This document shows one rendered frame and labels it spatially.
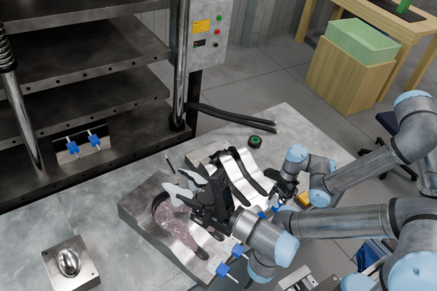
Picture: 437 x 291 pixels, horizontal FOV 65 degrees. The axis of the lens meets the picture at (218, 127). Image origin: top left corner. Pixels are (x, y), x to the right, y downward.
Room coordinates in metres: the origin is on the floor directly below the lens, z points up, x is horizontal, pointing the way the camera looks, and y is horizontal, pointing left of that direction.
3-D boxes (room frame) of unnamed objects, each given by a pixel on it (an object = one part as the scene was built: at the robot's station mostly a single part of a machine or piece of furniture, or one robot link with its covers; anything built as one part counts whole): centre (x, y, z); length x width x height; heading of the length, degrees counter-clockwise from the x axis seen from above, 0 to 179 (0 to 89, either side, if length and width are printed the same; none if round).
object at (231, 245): (0.72, -0.17, 0.85); 0.13 x 0.05 x 0.05; 59
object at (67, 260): (0.56, 0.47, 0.83); 0.20 x 0.15 x 0.07; 42
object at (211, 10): (1.78, 0.19, 0.73); 0.30 x 0.22 x 1.47; 132
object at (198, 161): (1.11, -0.12, 0.87); 0.50 x 0.26 x 0.14; 42
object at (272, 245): (0.44, -0.17, 1.43); 0.11 x 0.08 x 0.09; 64
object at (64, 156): (1.34, 0.82, 0.87); 0.50 x 0.27 x 0.17; 42
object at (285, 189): (0.95, -0.32, 1.05); 0.09 x 0.08 x 0.12; 42
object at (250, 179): (1.09, -0.12, 0.92); 0.35 x 0.16 x 0.09; 42
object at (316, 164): (0.93, -0.42, 1.21); 0.11 x 0.11 x 0.08; 83
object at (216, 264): (0.63, -0.12, 0.85); 0.13 x 0.05 x 0.05; 59
